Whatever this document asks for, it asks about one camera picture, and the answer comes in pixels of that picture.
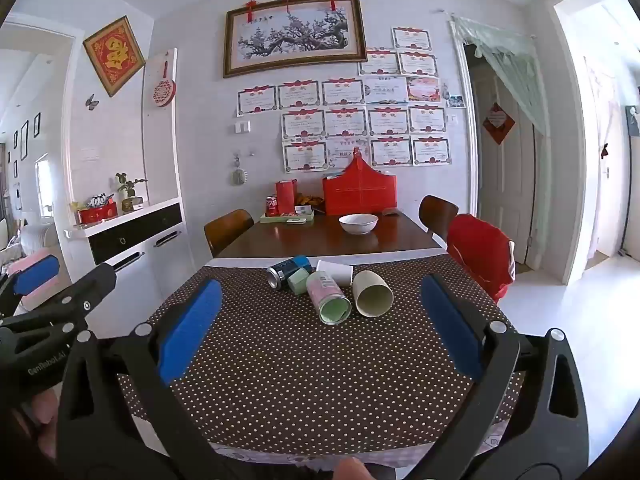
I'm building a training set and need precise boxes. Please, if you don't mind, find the white door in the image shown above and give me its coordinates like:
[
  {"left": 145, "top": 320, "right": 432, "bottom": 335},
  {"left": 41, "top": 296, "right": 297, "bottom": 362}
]
[{"left": 471, "top": 55, "right": 540, "bottom": 267}]

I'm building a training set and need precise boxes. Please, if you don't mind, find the red and gold framed picture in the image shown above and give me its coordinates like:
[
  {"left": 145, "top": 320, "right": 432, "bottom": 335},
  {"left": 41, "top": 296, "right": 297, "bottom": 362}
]
[{"left": 82, "top": 16, "right": 147, "bottom": 98}]

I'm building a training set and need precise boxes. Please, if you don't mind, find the green tray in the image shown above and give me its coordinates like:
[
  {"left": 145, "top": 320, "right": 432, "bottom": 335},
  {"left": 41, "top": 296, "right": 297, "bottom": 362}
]
[{"left": 259, "top": 209, "right": 315, "bottom": 225}]

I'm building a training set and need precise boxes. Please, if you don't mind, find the framed blossom painting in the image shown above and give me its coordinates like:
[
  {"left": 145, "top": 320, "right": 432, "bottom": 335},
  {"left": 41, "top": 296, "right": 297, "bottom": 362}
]
[{"left": 222, "top": 0, "right": 368, "bottom": 79}]

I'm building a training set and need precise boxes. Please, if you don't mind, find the green lace curtain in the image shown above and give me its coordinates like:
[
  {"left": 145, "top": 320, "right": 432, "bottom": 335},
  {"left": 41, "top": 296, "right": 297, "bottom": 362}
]
[{"left": 451, "top": 15, "right": 551, "bottom": 142}]

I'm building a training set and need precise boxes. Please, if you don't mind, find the group of wall certificates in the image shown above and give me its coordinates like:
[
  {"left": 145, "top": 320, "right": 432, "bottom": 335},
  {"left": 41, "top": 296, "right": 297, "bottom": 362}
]
[{"left": 235, "top": 25, "right": 453, "bottom": 173}]

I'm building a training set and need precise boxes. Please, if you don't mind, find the round red hanging ornament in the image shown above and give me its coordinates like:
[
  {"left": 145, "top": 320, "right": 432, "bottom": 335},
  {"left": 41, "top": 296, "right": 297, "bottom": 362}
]
[{"left": 152, "top": 52, "right": 177, "bottom": 109}]

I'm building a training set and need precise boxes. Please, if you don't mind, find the brown dotted tablecloth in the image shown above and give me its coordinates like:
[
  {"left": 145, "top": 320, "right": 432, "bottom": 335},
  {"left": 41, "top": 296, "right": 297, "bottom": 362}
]
[{"left": 115, "top": 252, "right": 526, "bottom": 461}]

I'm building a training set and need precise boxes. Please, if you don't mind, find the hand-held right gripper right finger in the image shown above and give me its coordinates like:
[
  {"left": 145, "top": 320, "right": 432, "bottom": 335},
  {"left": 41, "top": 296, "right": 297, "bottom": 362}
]
[{"left": 415, "top": 274, "right": 589, "bottom": 480}]

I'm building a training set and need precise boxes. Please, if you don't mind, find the small potted plant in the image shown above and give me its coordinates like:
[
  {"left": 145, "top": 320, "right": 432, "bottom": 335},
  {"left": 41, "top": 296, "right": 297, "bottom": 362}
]
[{"left": 115, "top": 172, "right": 149, "bottom": 212}]

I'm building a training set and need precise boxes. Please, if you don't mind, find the beige paper cup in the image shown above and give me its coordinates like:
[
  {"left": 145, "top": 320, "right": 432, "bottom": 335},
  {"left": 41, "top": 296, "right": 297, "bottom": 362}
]
[{"left": 351, "top": 270, "right": 394, "bottom": 318}]

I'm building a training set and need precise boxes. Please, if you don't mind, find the red gift box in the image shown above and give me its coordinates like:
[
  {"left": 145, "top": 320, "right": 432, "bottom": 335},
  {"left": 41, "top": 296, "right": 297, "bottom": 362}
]
[{"left": 322, "top": 148, "right": 398, "bottom": 217}]

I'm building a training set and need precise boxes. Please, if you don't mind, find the white bowl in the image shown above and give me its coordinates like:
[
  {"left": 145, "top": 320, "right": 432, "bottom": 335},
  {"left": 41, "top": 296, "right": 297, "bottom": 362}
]
[{"left": 338, "top": 213, "right": 380, "bottom": 235}]

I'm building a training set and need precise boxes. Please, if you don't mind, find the red cloth chair cover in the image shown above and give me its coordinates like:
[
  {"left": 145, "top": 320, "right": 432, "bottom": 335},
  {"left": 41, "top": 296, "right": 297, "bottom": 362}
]
[{"left": 446, "top": 213, "right": 517, "bottom": 303}]

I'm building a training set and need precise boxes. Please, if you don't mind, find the blue metal cup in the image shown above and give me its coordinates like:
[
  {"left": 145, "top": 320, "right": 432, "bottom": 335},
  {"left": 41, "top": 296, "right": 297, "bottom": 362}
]
[{"left": 266, "top": 255, "right": 313, "bottom": 290}]

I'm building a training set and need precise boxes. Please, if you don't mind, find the dark wooden table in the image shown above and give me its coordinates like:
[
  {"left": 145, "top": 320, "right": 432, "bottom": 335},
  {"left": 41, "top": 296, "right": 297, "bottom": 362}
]
[{"left": 215, "top": 209, "right": 444, "bottom": 261}]

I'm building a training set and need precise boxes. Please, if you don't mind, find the small red box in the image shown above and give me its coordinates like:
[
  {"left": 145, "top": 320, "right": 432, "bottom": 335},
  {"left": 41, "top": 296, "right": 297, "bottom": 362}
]
[{"left": 275, "top": 179, "right": 298, "bottom": 215}]

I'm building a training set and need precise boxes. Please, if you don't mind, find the red diamond door decoration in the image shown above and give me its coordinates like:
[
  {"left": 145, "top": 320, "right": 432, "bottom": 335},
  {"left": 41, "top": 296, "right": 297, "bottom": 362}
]
[{"left": 482, "top": 102, "right": 516, "bottom": 146}]

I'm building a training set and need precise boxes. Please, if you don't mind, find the person's left hand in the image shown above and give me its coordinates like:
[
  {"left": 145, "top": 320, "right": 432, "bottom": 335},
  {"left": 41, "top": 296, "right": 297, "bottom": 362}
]
[{"left": 9, "top": 389, "right": 61, "bottom": 462}]

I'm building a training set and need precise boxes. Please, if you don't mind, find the pink and green paper cup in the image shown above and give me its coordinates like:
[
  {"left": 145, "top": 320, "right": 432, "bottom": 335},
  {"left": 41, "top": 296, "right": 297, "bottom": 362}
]
[{"left": 305, "top": 270, "right": 353, "bottom": 324}]

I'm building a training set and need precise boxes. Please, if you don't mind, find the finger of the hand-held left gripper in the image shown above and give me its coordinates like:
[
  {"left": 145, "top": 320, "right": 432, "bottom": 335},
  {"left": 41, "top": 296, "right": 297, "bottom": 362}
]
[
  {"left": 0, "top": 254, "right": 61, "bottom": 313},
  {"left": 0, "top": 261, "right": 119, "bottom": 342}
]

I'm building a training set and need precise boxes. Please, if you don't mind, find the person's right hand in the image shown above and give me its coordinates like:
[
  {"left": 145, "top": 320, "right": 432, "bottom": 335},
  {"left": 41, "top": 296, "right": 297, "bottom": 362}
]
[{"left": 333, "top": 457, "right": 372, "bottom": 480}]

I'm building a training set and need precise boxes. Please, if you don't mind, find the red tin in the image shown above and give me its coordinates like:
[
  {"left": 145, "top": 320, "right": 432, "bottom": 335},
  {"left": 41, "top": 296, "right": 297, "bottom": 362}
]
[{"left": 76, "top": 202, "right": 119, "bottom": 225}]

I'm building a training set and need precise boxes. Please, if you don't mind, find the wooden chair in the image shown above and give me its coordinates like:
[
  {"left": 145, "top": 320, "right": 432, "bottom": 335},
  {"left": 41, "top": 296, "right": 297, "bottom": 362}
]
[
  {"left": 203, "top": 209, "right": 256, "bottom": 258},
  {"left": 418, "top": 195, "right": 460, "bottom": 246}
]

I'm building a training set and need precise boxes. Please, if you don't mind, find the light green cup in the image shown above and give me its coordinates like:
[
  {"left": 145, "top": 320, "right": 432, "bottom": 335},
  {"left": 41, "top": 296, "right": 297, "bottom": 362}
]
[{"left": 287, "top": 267, "right": 317, "bottom": 296}]

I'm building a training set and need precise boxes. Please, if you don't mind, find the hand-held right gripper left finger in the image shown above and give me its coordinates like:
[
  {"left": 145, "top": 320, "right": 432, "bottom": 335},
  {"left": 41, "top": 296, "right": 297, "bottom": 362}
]
[{"left": 56, "top": 279, "right": 241, "bottom": 480}]

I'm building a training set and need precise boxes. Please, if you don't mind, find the white paper cup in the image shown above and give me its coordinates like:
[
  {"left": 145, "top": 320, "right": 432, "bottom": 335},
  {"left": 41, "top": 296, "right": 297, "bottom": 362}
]
[{"left": 316, "top": 259, "right": 355, "bottom": 287}]

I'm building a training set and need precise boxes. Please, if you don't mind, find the white cabinet with black drawer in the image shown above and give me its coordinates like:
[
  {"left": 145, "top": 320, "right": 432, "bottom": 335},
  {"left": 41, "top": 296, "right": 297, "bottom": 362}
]
[{"left": 64, "top": 197, "right": 187, "bottom": 322}]

